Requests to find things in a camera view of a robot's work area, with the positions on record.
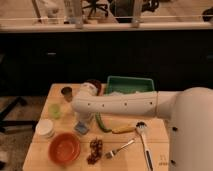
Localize blue sponge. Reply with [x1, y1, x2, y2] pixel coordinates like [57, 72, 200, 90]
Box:
[74, 122, 89, 135]

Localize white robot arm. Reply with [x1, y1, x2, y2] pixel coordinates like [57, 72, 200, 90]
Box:
[72, 82, 213, 171]

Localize orange bowl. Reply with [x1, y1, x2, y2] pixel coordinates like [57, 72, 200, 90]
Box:
[48, 133, 81, 165]

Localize dark purple bowl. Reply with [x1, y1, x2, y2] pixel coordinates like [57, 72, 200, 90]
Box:
[86, 79, 102, 95]

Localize bunch of dark grapes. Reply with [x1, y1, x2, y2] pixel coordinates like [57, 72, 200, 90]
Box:
[87, 139, 103, 164]

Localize light green cup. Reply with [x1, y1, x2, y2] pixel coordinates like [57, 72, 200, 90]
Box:
[48, 104, 61, 119]

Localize dark grey cup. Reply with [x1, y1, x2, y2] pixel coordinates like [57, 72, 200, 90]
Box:
[61, 87, 73, 102]

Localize white stacked plates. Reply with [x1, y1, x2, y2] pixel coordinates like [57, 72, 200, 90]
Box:
[36, 119, 54, 138]

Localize silver fork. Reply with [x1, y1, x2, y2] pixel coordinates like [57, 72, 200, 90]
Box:
[105, 139, 135, 159]

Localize yellow banana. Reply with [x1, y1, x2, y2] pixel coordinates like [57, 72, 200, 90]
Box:
[112, 125, 135, 134]

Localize green plastic tray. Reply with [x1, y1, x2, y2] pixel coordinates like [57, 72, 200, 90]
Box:
[105, 76, 155, 94]

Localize white dish brush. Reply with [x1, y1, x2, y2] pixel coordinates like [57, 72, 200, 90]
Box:
[136, 122, 154, 171]

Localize black office chair base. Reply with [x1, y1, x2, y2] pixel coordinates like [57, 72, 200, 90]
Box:
[0, 95, 38, 133]

